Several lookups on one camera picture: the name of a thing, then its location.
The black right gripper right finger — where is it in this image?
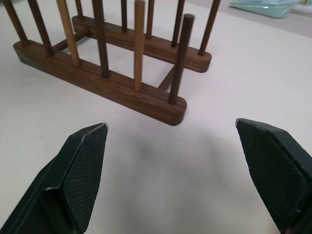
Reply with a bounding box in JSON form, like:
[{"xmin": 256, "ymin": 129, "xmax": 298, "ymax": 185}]
[{"xmin": 234, "ymin": 118, "xmax": 312, "ymax": 234}]

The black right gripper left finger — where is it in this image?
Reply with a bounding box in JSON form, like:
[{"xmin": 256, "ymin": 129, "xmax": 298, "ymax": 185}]
[{"xmin": 0, "ymin": 122, "xmax": 109, "ymax": 234}]

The wooden dish rack with pegs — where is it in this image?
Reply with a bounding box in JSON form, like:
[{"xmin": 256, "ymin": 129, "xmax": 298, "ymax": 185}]
[{"xmin": 1, "ymin": 0, "xmax": 221, "ymax": 127}]

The pale green plastic tray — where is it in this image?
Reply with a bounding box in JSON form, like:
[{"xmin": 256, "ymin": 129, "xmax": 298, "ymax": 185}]
[{"xmin": 228, "ymin": 0, "xmax": 300, "ymax": 20}]

